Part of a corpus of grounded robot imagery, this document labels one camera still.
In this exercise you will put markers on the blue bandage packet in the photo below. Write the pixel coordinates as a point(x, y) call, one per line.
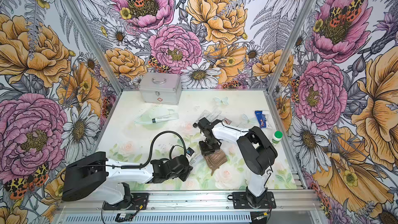
point(261, 118)

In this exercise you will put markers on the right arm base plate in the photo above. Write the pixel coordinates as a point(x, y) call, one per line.
point(246, 200)

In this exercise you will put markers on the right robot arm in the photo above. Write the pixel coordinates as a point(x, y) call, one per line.
point(258, 154)

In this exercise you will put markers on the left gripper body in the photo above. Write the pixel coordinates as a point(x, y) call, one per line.
point(181, 175)

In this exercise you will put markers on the dark green cap toothpaste tube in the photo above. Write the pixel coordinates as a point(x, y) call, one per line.
point(165, 118)

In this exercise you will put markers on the aluminium front rail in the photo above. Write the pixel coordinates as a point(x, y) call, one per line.
point(197, 207)

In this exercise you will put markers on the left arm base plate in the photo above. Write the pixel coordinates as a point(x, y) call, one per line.
point(131, 202)

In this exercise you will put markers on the silver metal first-aid case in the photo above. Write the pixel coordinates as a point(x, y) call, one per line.
point(161, 88)

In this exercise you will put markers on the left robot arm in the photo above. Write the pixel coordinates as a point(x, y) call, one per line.
point(98, 178)

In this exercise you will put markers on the green cap white bottle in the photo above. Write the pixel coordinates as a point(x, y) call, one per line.
point(277, 137)

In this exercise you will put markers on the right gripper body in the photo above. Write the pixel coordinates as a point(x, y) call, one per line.
point(210, 146)

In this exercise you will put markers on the metallic pink toothpaste tube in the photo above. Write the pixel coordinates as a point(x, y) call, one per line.
point(227, 121)

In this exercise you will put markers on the purple cap toothpaste tube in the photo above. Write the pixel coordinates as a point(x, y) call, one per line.
point(215, 114)
point(196, 159)

